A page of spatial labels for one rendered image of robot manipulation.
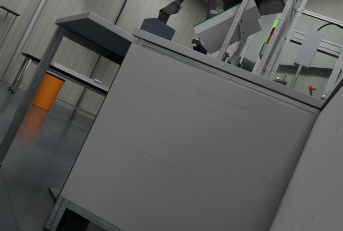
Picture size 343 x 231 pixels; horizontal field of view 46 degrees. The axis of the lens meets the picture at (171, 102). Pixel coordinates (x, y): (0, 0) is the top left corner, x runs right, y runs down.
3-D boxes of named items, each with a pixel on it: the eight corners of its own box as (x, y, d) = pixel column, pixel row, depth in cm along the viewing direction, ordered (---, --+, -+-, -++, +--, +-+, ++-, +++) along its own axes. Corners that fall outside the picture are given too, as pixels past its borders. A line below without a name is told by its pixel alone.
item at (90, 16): (54, 23, 225) (56, 19, 225) (181, 90, 266) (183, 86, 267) (87, 17, 163) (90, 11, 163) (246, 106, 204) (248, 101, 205)
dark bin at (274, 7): (222, 8, 193) (222, -5, 195) (229, 20, 205) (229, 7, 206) (283, -1, 182) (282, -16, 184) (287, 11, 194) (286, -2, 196)
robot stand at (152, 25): (128, 51, 222) (144, 18, 224) (149, 62, 229) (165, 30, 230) (138, 51, 210) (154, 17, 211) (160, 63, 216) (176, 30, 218)
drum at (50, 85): (32, 104, 682) (48, 72, 686) (28, 101, 714) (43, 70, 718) (52, 113, 701) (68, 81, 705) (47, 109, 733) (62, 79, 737)
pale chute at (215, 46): (201, 45, 192) (198, 37, 194) (210, 54, 204) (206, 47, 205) (257, 18, 184) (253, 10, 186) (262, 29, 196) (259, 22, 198)
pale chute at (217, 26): (196, 34, 178) (193, 26, 179) (205, 45, 189) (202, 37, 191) (256, 5, 170) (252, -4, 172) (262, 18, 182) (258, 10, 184)
